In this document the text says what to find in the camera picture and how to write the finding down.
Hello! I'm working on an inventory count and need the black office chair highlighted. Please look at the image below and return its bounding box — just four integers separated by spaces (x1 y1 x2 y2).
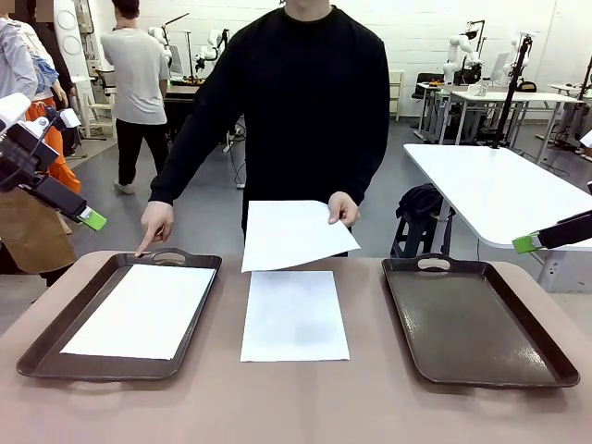
411 72 446 135

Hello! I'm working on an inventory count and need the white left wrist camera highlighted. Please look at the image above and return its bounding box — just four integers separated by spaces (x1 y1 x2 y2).
57 108 82 130

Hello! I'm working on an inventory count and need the mannequin in brown apron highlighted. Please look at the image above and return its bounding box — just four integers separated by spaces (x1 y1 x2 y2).
0 4 79 288

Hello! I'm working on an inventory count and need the white wooden chair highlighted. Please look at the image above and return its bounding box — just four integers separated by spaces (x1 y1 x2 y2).
85 90 117 140

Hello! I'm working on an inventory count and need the man in white T-shirt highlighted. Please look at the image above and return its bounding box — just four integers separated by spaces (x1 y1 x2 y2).
99 0 171 196

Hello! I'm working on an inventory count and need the mannequin in orange trousers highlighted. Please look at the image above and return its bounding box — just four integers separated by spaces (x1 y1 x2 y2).
20 18 83 235

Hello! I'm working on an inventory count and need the black tripod pole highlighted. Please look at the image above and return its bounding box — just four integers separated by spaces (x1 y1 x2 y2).
490 32 534 150

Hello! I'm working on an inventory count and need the grey computer monitor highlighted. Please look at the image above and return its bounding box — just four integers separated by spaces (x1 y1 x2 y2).
489 52 511 85

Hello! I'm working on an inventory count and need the large white table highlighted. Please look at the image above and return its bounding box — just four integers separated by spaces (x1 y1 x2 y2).
401 142 592 293

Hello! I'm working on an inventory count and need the person's right hand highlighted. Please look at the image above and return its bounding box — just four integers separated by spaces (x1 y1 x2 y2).
134 201 176 258

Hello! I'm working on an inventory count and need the person's left hand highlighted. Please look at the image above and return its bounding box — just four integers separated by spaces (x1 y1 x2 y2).
327 191 361 228

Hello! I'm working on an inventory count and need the background person black outfit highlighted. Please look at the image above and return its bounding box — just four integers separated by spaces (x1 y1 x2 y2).
34 0 78 158

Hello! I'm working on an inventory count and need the long white background desk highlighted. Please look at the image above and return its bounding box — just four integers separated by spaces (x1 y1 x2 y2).
450 90 585 144

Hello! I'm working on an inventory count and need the person in black sweater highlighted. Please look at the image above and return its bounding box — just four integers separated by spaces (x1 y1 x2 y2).
184 0 391 258

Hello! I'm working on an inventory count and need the white A4 paper sheet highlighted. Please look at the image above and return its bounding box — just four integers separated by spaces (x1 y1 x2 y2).
240 199 363 274
59 264 217 362

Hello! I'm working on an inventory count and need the dark background work table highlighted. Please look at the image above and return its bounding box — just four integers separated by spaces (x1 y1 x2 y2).
164 82 208 140

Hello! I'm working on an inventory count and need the black left wrist mount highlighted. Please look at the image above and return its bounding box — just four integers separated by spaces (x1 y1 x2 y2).
0 122 61 186

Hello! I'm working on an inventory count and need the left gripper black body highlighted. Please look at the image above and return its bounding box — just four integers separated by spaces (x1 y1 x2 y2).
28 174 66 207

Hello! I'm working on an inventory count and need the white drawer shelf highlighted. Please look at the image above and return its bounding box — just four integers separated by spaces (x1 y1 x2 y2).
388 68 406 122

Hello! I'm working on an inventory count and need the person's right forearm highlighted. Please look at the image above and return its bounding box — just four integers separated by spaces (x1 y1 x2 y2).
148 129 218 204

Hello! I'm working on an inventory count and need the white paper stack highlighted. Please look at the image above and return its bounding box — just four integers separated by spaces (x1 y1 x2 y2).
239 270 352 364

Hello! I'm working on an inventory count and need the black step stool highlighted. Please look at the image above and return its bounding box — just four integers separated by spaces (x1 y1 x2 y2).
390 213 457 259

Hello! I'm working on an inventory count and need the brown plastic serving tray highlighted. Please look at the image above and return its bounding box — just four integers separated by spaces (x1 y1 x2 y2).
16 247 223 383
380 253 581 389

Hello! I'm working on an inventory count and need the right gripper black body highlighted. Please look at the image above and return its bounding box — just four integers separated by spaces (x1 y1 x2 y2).
566 211 592 243

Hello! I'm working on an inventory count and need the black cloth bundle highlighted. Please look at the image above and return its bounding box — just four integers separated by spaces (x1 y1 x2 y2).
395 182 457 222

